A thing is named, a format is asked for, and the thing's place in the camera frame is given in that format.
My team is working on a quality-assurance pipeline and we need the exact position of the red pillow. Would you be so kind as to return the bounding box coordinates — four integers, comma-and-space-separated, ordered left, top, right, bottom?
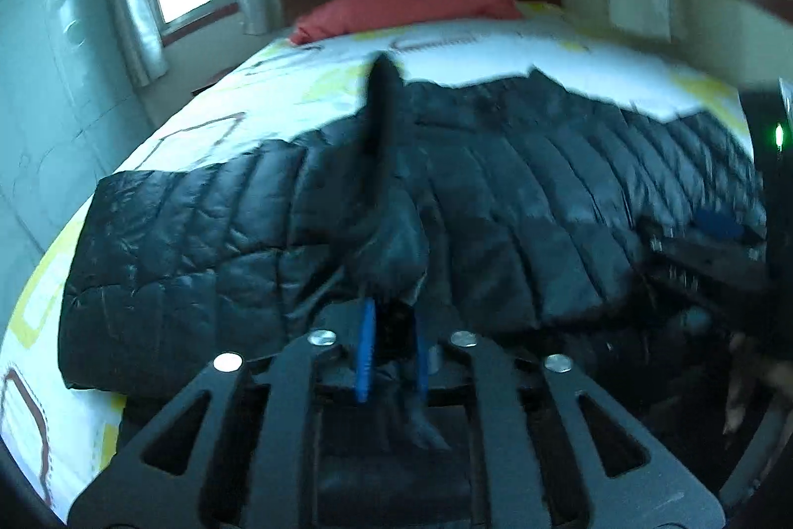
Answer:
290, 0, 522, 47

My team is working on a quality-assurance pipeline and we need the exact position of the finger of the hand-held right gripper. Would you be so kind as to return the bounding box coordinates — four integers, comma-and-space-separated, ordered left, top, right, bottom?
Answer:
638, 208, 770, 319

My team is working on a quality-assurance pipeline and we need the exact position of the black puffer jacket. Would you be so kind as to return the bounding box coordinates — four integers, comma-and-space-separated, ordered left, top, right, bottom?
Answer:
58, 53, 769, 400

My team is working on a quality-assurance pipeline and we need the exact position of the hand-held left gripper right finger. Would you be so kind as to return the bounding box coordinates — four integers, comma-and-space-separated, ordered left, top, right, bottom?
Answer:
414, 327, 727, 529

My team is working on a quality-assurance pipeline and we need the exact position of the white yellow patterned bed sheet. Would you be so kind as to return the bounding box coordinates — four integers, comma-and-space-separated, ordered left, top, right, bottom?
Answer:
0, 2, 753, 518

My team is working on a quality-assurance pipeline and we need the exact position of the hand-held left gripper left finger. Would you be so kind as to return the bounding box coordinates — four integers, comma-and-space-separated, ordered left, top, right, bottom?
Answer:
67, 298, 378, 529

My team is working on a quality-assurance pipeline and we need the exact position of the person's right hand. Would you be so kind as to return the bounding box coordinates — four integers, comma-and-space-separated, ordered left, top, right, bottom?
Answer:
722, 331, 793, 434

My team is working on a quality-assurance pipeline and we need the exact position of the white wardrobe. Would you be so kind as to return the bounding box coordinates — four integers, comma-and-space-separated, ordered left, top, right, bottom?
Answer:
0, 0, 153, 263

